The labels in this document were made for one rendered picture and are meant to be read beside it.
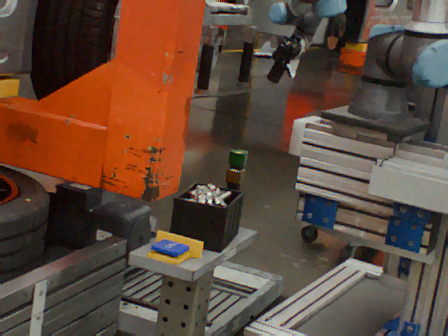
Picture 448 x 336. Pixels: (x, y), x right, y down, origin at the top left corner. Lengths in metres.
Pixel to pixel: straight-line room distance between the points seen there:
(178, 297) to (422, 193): 0.64
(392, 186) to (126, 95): 0.70
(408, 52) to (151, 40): 0.62
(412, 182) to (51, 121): 0.95
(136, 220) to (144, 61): 0.56
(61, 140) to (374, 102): 0.82
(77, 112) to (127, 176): 0.22
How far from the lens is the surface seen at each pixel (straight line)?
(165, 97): 2.30
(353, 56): 6.47
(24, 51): 2.68
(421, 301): 2.57
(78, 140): 2.44
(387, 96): 2.32
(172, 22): 2.29
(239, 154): 2.44
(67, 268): 2.23
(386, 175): 2.20
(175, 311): 2.32
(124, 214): 2.65
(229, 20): 2.91
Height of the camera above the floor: 1.14
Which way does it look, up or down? 13 degrees down
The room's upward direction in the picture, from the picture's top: 9 degrees clockwise
